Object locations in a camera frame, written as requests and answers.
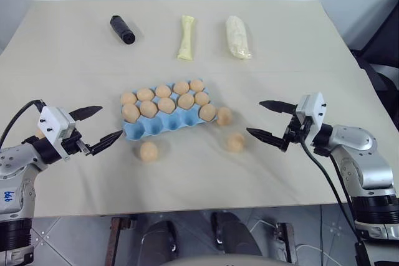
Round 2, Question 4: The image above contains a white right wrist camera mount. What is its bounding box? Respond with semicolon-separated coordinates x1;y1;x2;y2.
295;92;327;138

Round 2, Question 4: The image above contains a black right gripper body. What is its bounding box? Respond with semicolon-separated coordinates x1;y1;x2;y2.
281;112;313;153

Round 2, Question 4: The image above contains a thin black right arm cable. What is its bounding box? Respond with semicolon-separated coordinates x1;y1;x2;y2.
329;153;358;217

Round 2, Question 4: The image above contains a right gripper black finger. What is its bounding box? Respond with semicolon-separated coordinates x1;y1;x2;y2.
259;100;297;115
246;126;286;152

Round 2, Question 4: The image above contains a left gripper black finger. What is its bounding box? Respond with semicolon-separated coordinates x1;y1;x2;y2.
90;130;125;157
69;105;104;121

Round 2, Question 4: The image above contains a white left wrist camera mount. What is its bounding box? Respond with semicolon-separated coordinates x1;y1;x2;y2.
38;105;77;161

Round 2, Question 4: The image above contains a blue egg tray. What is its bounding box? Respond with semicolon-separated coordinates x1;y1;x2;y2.
120;76;219;141

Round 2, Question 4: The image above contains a black cylinder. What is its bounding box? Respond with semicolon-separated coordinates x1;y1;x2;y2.
109;14;136;45

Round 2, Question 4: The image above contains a white floor cable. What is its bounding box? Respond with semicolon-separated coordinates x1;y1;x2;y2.
248;218;357;266

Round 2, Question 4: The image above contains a beige tablecloth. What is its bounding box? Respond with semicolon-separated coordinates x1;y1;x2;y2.
0;0;395;219

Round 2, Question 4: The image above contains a rusty brown table leg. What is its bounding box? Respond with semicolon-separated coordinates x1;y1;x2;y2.
274;221;296;264
108;216;138;266

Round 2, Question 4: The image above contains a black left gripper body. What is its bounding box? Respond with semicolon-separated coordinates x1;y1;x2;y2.
60;130;95;158

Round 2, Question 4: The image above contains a black chair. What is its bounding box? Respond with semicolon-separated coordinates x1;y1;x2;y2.
350;0;399;119

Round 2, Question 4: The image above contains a pale yellow plastic bag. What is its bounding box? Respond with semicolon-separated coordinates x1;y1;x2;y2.
176;14;199;62

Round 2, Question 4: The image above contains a dark rounded shape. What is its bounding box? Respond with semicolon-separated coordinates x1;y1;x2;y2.
139;219;179;263
209;211;263;258

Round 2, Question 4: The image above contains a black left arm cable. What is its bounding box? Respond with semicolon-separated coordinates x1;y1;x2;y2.
0;99;47;152

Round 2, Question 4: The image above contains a white plastic bag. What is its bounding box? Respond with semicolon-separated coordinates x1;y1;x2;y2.
224;14;254;60

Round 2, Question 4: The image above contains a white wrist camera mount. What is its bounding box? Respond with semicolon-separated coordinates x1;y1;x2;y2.
295;92;327;138
38;105;77;161

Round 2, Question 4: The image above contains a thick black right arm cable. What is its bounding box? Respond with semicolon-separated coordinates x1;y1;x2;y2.
299;140;370;266

